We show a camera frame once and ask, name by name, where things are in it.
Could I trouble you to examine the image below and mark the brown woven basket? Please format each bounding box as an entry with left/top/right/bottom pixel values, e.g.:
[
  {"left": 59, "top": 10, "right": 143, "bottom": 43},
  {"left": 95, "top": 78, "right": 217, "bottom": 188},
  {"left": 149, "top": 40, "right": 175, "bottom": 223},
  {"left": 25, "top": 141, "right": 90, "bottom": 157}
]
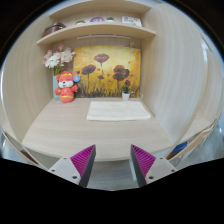
[{"left": 43, "top": 23, "right": 65, "bottom": 37}]

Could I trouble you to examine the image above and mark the wooden wall shelf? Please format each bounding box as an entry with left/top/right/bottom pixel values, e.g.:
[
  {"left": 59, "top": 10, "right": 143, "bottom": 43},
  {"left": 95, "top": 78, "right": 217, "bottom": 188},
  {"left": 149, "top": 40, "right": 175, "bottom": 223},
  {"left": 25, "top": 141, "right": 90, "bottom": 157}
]
[{"left": 37, "top": 22, "right": 156, "bottom": 45}]

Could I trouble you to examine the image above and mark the white framed card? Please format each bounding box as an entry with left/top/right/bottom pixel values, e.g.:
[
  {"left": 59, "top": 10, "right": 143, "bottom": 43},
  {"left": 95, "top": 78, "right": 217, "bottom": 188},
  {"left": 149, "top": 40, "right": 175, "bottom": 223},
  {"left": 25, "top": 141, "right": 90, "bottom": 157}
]
[{"left": 122, "top": 16, "right": 142, "bottom": 27}]

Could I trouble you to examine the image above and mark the small green dish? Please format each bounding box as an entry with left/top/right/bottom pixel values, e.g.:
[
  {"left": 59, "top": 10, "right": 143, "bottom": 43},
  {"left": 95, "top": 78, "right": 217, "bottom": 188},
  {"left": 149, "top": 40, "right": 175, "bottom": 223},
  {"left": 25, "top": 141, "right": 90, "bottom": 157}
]
[{"left": 75, "top": 20, "right": 86, "bottom": 25}]

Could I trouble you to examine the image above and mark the red plush toy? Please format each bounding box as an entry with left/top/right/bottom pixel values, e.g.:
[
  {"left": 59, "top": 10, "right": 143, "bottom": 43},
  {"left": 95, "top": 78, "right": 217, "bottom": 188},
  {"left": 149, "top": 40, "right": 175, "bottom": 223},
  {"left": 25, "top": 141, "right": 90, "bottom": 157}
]
[{"left": 54, "top": 71, "right": 80, "bottom": 103}]

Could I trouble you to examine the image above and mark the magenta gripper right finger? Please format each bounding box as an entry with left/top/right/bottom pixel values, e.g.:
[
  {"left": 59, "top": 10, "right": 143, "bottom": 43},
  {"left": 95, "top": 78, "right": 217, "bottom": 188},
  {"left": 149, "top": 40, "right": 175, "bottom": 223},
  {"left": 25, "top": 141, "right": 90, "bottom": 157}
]
[{"left": 130, "top": 145, "right": 177, "bottom": 187}]

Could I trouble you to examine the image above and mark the pink white flower bouquet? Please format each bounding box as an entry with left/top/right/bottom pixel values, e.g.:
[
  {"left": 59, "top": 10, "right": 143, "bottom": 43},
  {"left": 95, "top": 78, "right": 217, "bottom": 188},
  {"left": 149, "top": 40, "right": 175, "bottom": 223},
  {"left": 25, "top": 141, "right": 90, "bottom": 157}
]
[{"left": 43, "top": 44, "right": 75, "bottom": 76}]

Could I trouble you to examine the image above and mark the purple round plate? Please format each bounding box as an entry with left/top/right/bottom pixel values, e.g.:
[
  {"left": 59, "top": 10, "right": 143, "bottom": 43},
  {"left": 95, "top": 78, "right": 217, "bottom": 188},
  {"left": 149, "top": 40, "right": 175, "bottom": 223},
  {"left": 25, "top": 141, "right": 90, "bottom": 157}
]
[{"left": 90, "top": 17, "right": 105, "bottom": 22}]

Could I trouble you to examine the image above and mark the small green succulent pot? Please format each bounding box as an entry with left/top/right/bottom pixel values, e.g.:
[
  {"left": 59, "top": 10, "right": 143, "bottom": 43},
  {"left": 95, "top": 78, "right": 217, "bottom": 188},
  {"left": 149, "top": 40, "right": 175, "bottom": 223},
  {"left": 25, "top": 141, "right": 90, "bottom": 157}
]
[{"left": 106, "top": 16, "right": 115, "bottom": 22}]

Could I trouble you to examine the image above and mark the blue object under desk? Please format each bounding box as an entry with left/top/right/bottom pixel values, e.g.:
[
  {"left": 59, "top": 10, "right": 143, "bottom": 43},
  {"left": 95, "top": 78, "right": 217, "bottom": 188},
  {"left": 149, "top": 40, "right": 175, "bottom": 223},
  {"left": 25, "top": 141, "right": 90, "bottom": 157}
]
[{"left": 170, "top": 142, "right": 188, "bottom": 154}]

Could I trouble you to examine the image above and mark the poppy flower painting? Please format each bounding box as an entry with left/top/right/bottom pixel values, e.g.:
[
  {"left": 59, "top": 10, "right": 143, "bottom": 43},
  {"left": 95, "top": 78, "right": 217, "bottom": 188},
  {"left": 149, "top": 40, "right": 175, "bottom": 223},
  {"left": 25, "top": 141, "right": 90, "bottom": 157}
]
[{"left": 73, "top": 45, "right": 141, "bottom": 98}]

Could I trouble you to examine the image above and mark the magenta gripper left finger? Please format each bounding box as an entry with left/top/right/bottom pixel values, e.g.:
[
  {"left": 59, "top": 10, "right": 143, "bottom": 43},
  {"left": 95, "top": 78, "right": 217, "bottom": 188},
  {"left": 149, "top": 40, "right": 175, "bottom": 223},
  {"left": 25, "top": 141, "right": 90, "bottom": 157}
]
[{"left": 49, "top": 145, "right": 96, "bottom": 187}]

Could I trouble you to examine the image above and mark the cream folded towel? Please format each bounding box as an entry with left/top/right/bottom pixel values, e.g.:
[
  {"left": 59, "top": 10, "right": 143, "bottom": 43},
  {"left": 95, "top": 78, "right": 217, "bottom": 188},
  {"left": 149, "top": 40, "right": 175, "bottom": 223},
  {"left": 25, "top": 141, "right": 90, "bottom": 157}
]
[{"left": 86, "top": 101, "right": 151, "bottom": 121}]

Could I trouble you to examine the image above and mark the light blue vase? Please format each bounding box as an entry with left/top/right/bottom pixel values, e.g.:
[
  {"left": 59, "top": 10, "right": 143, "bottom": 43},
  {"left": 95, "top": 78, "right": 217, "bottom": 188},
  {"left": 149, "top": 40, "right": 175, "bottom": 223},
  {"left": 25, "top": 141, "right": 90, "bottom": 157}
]
[{"left": 53, "top": 75, "right": 60, "bottom": 101}]

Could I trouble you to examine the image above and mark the small potted plant white pot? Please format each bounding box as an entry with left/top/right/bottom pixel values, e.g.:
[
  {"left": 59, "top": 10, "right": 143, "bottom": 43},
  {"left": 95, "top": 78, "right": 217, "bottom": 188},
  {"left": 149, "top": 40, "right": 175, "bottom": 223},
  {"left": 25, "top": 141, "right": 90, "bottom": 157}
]
[{"left": 122, "top": 84, "right": 130, "bottom": 101}]

